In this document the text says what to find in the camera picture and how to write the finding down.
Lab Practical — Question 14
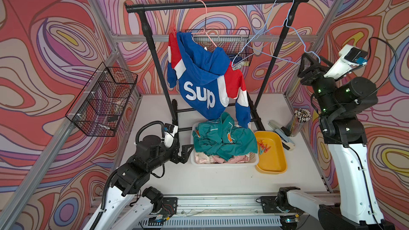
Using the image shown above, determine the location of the red clothespin on blue jacket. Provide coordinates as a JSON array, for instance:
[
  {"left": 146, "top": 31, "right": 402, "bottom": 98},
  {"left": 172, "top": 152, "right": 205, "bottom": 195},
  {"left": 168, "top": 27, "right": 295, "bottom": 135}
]
[{"left": 169, "top": 26, "right": 177, "bottom": 37}]

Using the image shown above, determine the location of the white grey clothespin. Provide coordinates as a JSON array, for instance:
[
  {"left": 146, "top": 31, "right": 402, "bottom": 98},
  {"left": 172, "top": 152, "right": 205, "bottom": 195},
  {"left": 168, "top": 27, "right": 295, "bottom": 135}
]
[{"left": 232, "top": 62, "right": 245, "bottom": 70}]

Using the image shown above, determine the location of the green jacket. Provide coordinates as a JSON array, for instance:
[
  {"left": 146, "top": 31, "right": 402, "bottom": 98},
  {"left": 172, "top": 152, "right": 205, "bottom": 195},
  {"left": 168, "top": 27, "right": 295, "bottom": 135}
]
[{"left": 192, "top": 112, "right": 258, "bottom": 161}]

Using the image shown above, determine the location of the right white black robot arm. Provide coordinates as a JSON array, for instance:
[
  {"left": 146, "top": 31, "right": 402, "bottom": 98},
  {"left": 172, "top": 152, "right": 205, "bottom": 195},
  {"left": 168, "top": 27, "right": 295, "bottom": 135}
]
[{"left": 277, "top": 54, "right": 395, "bottom": 230}]

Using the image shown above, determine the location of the blue red white jacket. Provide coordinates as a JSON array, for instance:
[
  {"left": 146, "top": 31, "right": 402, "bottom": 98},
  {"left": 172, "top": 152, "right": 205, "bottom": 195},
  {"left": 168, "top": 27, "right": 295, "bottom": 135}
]
[{"left": 167, "top": 32, "right": 251, "bottom": 128}]

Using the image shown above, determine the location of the yellow plastic tray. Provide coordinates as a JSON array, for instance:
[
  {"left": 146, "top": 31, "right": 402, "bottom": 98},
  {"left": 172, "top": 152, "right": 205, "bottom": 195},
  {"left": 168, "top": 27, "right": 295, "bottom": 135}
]
[{"left": 255, "top": 131, "right": 288, "bottom": 175}]

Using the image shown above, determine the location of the pink hanger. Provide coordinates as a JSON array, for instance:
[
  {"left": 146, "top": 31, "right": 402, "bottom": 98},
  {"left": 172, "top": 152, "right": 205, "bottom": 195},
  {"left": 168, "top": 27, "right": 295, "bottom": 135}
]
[{"left": 194, "top": 0, "right": 217, "bottom": 48}]

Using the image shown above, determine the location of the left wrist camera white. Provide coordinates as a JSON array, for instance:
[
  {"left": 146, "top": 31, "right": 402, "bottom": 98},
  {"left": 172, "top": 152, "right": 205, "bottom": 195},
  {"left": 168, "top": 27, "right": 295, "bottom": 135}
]
[{"left": 164, "top": 124, "right": 179, "bottom": 149}]

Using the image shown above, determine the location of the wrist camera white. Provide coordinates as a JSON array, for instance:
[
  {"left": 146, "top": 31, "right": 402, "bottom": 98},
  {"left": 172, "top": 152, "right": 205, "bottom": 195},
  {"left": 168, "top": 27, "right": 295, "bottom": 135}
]
[
  {"left": 324, "top": 44, "right": 368, "bottom": 80},
  {"left": 164, "top": 124, "right": 179, "bottom": 149}
]

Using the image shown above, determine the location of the blue hanger of green jacket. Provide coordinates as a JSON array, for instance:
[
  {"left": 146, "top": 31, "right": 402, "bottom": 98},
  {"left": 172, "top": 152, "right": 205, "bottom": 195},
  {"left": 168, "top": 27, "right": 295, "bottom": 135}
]
[{"left": 250, "top": 0, "right": 321, "bottom": 63}]

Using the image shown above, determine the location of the black clothes rack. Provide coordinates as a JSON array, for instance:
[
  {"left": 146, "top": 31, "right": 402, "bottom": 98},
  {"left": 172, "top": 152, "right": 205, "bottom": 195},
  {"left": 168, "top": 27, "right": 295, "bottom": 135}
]
[{"left": 125, "top": 0, "right": 310, "bottom": 131}]

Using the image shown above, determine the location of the black wire basket left wall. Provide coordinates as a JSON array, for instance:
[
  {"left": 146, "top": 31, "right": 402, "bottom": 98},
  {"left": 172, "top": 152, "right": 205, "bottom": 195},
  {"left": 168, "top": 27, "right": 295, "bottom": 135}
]
[{"left": 65, "top": 63, "right": 138, "bottom": 137}]

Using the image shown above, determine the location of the black wire basket wall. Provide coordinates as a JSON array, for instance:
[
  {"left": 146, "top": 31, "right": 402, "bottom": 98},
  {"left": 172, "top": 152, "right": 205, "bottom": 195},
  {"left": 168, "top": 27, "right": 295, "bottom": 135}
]
[
  {"left": 65, "top": 63, "right": 138, "bottom": 137},
  {"left": 185, "top": 28, "right": 253, "bottom": 67}
]

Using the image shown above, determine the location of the grey stapler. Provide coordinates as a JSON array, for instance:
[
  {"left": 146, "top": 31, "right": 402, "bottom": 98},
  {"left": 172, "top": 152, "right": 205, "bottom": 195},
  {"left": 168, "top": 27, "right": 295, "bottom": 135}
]
[{"left": 268, "top": 120, "right": 295, "bottom": 151}]

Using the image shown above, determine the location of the black wire basket back wall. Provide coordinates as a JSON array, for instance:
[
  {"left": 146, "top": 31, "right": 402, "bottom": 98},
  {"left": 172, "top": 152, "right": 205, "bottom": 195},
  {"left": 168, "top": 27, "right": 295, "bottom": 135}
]
[{"left": 185, "top": 28, "right": 253, "bottom": 67}]

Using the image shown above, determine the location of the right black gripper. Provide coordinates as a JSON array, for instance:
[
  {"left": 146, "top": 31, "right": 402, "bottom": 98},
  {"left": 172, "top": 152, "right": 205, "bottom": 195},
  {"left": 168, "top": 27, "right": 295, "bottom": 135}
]
[{"left": 295, "top": 52, "right": 338, "bottom": 116}]

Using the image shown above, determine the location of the pink printed jacket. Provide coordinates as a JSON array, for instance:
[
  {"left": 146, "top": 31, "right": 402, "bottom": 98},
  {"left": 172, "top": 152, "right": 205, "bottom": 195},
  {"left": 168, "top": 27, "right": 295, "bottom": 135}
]
[{"left": 191, "top": 152, "right": 258, "bottom": 165}]

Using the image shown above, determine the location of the white perforated plastic basket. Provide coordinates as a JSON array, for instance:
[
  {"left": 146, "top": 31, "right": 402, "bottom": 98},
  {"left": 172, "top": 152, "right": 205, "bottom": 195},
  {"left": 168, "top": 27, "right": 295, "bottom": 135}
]
[{"left": 191, "top": 114, "right": 258, "bottom": 167}]

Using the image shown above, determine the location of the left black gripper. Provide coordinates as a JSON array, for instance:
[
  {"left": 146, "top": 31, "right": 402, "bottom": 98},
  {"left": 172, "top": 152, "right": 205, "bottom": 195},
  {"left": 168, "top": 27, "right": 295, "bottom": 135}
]
[{"left": 146, "top": 137, "right": 194, "bottom": 174}]

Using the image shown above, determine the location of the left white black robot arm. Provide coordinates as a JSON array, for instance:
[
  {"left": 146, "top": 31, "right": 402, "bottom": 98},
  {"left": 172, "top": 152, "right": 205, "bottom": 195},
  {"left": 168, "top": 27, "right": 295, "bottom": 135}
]
[{"left": 85, "top": 120, "right": 193, "bottom": 230}]

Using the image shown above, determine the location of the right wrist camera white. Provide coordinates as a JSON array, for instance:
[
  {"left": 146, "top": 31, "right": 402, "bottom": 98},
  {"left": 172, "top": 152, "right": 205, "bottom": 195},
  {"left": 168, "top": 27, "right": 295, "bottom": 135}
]
[{"left": 324, "top": 44, "right": 368, "bottom": 80}]

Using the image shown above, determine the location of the cup of coloured pencils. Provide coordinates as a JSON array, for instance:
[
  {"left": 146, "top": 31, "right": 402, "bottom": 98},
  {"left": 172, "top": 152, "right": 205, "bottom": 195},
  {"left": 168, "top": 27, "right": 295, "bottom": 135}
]
[{"left": 288, "top": 108, "right": 312, "bottom": 137}]

